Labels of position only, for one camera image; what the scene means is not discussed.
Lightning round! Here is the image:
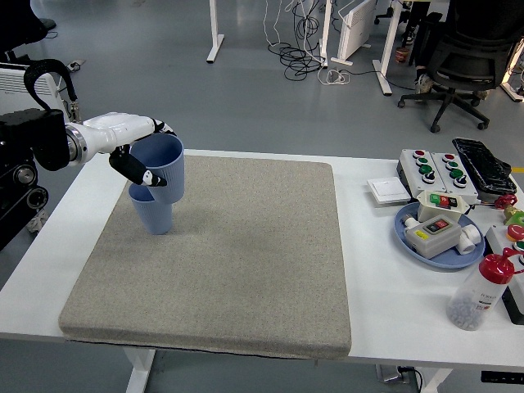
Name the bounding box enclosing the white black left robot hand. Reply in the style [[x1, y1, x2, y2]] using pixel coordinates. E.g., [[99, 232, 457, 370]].
[[79, 112, 179, 188]]

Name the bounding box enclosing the blue ribbed plastic cup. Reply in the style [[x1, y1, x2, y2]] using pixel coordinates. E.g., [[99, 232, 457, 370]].
[[129, 183, 175, 236], [127, 134, 185, 205]]

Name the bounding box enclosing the white panel heater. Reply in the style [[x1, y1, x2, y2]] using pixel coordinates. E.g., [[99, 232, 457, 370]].
[[0, 67, 67, 112], [330, 0, 377, 67]]

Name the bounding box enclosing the standing person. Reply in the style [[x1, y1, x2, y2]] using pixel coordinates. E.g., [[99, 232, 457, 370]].
[[27, 206, 49, 233]]

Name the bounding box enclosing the white desk leg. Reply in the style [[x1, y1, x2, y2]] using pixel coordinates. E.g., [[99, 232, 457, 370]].
[[206, 0, 225, 64], [318, 0, 333, 69], [372, 0, 402, 97]]

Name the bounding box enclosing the grey-brown table mat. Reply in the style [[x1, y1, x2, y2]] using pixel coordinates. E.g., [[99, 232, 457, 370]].
[[58, 153, 352, 361]]

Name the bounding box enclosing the white table leg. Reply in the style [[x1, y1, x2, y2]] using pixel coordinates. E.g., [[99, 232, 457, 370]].
[[122, 347, 156, 393], [423, 366, 454, 393]]

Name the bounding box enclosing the grey four-button control box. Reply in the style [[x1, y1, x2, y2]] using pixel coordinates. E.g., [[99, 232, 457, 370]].
[[429, 151, 478, 205], [399, 148, 446, 198]]

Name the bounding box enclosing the seated person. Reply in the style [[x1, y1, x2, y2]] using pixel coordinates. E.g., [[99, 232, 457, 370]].
[[409, 11, 449, 96]]

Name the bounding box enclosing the blue round plate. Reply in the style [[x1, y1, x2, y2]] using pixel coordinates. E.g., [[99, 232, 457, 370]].
[[393, 201, 486, 270]]

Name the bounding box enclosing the black mesh office chair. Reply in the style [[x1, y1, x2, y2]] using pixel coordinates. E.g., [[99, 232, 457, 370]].
[[396, 0, 524, 133]]

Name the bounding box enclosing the black plastic tray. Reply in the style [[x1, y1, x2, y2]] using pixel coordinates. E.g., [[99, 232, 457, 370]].
[[451, 137, 517, 193]]

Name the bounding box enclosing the white pipe fitting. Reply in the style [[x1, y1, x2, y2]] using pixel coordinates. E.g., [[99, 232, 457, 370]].
[[456, 223, 482, 255]]

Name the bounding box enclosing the clear bottle red cap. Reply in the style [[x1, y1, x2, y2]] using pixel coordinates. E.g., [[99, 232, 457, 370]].
[[445, 247, 524, 332]]

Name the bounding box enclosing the white box red mushroom button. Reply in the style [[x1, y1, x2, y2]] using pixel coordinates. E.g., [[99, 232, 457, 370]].
[[484, 223, 524, 325]]

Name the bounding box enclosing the black table control panel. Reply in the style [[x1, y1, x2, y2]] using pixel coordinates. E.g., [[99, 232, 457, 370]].
[[479, 370, 524, 384]]

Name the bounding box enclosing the white hanging cable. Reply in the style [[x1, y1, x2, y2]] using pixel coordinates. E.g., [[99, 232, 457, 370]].
[[261, 0, 296, 48]]

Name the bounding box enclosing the black cable tangle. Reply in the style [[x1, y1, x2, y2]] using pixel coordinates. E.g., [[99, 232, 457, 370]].
[[268, 0, 328, 81]]

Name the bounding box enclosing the white wall switch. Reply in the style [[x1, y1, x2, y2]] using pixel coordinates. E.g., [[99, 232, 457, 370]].
[[365, 176, 412, 206]]

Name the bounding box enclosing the grey red-black switch box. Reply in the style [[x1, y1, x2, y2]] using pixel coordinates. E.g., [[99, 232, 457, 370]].
[[404, 215, 463, 260]]

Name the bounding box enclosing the white green-red switch box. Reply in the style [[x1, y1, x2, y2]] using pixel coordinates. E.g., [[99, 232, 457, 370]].
[[416, 189, 472, 224]]

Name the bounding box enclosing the red handle brass valve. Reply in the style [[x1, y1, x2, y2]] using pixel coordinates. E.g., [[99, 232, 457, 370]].
[[493, 194, 519, 224]]

